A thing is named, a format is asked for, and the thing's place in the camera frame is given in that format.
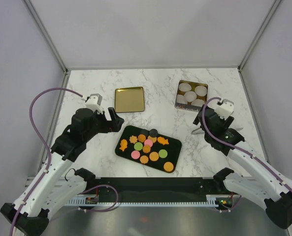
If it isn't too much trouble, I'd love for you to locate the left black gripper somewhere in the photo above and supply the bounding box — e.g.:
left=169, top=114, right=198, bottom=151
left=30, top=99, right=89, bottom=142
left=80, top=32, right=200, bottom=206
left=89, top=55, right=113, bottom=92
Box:
left=84, top=107, right=124, bottom=142

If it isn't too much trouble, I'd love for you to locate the orange flower cookie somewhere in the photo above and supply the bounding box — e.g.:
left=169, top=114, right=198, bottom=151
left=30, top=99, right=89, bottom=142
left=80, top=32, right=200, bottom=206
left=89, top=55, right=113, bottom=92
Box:
left=129, top=135, right=138, bottom=144

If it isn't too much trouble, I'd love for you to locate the pink sandwich cookie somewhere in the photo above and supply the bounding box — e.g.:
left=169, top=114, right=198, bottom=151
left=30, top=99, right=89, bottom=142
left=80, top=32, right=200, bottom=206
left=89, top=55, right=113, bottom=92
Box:
left=144, top=139, right=153, bottom=147
left=131, top=150, right=140, bottom=160

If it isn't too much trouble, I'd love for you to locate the black sandwich cookie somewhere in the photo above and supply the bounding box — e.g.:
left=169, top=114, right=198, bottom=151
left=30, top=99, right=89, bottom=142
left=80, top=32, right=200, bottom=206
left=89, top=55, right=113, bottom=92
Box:
left=149, top=129, right=158, bottom=138

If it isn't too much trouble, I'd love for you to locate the gold cookie tin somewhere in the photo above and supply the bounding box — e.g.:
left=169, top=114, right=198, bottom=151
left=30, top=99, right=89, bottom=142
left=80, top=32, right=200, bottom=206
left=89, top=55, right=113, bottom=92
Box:
left=174, top=80, right=208, bottom=112

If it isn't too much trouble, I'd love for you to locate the orange swirl cookie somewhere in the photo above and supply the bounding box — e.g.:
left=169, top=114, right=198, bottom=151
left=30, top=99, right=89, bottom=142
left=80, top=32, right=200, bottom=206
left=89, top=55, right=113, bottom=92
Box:
left=142, top=146, right=151, bottom=153

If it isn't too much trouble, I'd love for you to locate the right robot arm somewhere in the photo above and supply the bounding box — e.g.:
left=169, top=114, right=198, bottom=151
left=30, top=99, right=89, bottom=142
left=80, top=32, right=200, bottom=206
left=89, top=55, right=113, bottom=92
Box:
left=193, top=102, right=292, bottom=229

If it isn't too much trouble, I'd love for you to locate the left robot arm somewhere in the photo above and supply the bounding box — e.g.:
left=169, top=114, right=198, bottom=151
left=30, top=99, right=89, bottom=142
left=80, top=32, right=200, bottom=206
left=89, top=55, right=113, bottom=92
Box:
left=0, top=107, right=124, bottom=236

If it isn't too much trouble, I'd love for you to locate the orange fish cookie left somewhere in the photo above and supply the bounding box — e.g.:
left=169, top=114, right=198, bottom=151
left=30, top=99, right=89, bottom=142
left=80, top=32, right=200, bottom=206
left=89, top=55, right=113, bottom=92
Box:
left=119, top=139, right=128, bottom=151

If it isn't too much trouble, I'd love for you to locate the orange fish cookie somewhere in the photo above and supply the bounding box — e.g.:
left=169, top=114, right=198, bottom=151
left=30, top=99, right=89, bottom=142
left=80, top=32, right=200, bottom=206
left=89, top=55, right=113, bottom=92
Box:
left=119, top=139, right=128, bottom=151
left=157, top=137, right=169, bottom=145

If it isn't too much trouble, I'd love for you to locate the gold tin lid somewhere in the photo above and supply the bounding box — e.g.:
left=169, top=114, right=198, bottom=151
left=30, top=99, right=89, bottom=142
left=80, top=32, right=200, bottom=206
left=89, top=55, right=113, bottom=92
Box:
left=114, top=87, right=145, bottom=113

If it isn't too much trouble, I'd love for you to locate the orange chip cookie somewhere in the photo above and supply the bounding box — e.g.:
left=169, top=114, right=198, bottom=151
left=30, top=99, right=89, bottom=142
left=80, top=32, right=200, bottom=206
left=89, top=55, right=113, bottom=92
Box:
left=137, top=134, right=147, bottom=143

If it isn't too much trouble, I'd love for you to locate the green sandwich cookie left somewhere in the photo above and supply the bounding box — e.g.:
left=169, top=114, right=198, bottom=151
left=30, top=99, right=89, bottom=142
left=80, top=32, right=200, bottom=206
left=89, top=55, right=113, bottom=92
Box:
left=134, top=142, right=143, bottom=151

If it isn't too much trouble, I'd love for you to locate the green sandwich cookie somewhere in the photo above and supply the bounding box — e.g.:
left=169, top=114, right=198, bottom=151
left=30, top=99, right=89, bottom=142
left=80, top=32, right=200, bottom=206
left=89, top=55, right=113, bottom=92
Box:
left=134, top=142, right=143, bottom=151
left=159, top=149, right=167, bottom=158

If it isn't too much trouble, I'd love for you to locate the orange dotted cookie upper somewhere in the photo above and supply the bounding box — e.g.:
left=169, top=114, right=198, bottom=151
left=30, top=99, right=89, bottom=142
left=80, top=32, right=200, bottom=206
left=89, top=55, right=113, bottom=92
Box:
left=148, top=136, right=157, bottom=143

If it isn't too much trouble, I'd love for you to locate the orange dotted cookie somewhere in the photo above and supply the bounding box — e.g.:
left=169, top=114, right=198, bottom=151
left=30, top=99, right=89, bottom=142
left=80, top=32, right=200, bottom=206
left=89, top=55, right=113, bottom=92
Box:
left=148, top=136, right=157, bottom=143
left=163, top=162, right=174, bottom=173
left=149, top=151, right=159, bottom=162

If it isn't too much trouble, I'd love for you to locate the orange shell cookie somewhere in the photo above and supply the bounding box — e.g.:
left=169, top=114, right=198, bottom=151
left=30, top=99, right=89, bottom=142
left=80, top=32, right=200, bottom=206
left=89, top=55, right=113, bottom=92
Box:
left=139, top=155, right=149, bottom=164

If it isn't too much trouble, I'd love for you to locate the orange fish cookie right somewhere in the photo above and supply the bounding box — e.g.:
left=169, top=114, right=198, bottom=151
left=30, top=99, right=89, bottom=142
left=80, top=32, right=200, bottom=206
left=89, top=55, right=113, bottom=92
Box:
left=157, top=137, right=169, bottom=145

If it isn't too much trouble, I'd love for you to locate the orange dotted cookie middle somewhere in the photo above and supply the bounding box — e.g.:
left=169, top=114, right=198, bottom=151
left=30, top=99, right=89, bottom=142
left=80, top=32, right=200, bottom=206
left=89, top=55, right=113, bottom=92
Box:
left=149, top=151, right=159, bottom=162

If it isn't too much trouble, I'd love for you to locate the black oval tray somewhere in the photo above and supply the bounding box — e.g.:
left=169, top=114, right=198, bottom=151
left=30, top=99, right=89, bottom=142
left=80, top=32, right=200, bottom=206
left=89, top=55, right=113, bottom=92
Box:
left=115, top=125, right=182, bottom=173

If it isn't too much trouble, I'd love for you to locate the green sandwich cookie right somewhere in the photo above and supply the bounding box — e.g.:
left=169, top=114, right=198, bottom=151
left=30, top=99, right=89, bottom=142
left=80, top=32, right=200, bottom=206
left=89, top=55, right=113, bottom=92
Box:
left=159, top=149, right=167, bottom=158

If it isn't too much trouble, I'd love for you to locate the orange dotted cookie lower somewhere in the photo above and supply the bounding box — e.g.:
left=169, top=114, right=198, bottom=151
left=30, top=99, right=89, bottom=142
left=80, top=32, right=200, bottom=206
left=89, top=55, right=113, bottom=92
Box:
left=163, top=162, right=174, bottom=173

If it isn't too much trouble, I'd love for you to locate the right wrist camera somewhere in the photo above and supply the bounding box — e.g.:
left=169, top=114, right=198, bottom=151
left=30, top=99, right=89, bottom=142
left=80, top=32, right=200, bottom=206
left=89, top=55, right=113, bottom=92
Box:
left=215, top=99, right=234, bottom=120

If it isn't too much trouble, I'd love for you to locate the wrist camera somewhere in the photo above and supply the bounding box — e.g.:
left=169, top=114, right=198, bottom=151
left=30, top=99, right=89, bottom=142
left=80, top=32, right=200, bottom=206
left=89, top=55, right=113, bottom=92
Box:
left=215, top=99, right=234, bottom=120
left=82, top=93, right=104, bottom=114

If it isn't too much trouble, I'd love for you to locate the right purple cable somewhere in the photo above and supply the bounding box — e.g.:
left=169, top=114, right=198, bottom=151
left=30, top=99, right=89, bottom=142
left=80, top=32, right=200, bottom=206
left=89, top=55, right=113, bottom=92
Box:
left=201, top=97, right=292, bottom=228

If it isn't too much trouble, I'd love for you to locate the purple cable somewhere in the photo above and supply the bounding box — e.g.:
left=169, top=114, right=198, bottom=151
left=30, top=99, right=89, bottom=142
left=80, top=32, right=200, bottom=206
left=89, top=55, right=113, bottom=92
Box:
left=9, top=87, right=84, bottom=236
left=201, top=97, right=292, bottom=228

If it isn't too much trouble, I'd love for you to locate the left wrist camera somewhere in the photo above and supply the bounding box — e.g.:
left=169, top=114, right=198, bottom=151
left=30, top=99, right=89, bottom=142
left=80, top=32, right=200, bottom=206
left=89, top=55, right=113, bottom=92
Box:
left=82, top=93, right=104, bottom=114

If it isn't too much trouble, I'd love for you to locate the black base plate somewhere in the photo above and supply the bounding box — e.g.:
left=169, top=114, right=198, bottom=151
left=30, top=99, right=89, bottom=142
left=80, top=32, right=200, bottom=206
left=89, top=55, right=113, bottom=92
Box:
left=86, top=177, right=231, bottom=202

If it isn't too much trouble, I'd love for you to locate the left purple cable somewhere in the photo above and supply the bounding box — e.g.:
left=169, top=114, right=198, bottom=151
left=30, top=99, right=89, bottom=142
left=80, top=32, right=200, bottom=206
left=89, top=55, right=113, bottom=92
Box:
left=9, top=87, right=84, bottom=236

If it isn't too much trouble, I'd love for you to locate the left aluminium frame post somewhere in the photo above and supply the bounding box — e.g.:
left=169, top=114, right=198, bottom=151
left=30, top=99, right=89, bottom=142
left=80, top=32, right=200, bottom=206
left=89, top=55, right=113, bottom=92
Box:
left=22, top=0, right=68, bottom=74

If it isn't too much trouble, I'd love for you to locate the aluminium frame post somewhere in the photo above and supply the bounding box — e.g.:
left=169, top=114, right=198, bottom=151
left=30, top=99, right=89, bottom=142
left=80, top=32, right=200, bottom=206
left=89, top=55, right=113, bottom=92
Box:
left=237, top=0, right=283, bottom=72
left=22, top=0, right=68, bottom=74

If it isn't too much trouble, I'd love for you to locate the right aluminium frame post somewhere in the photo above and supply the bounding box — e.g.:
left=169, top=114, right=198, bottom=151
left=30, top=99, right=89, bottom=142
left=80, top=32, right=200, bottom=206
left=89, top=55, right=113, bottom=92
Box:
left=237, top=0, right=283, bottom=72

